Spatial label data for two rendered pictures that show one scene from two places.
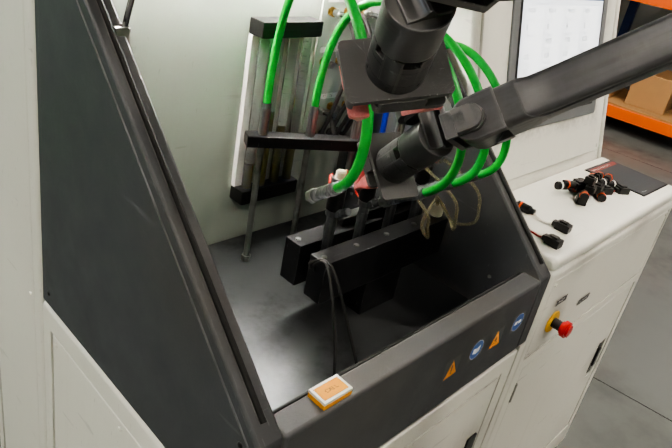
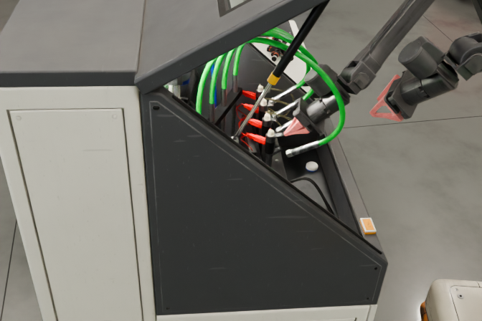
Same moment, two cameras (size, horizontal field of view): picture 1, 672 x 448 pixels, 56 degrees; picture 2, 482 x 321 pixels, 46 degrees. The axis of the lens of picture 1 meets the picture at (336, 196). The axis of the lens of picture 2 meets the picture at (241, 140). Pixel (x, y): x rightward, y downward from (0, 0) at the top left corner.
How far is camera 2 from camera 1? 112 cm
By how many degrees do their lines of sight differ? 41
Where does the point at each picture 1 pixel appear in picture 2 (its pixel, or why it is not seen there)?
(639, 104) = not seen: outside the picture
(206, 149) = not seen: hidden behind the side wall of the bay
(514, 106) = (375, 65)
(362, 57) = (401, 97)
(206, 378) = (349, 257)
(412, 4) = (451, 80)
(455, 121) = (358, 84)
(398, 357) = (355, 194)
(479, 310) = (339, 150)
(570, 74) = (389, 41)
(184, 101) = not seen: hidden behind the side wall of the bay
